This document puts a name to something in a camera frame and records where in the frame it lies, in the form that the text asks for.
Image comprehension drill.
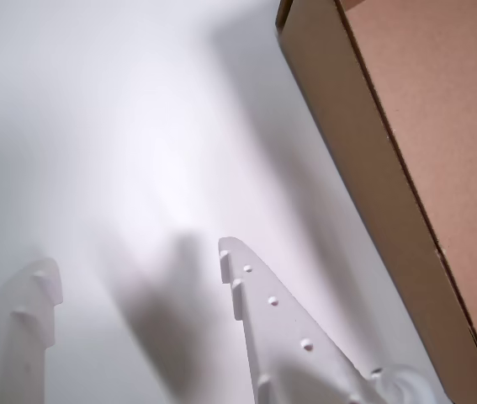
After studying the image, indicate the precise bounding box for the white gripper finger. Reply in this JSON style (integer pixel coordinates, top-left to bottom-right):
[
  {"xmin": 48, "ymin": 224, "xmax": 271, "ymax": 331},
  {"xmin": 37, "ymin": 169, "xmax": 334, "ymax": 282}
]
[
  {"xmin": 217, "ymin": 236, "xmax": 390, "ymax": 404},
  {"xmin": 0, "ymin": 257, "xmax": 63, "ymax": 404}
]

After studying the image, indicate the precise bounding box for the brown cardboard box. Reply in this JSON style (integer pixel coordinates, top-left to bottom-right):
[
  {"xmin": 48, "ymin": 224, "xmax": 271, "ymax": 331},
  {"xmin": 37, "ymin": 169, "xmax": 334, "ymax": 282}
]
[{"xmin": 274, "ymin": 0, "xmax": 477, "ymax": 404}]

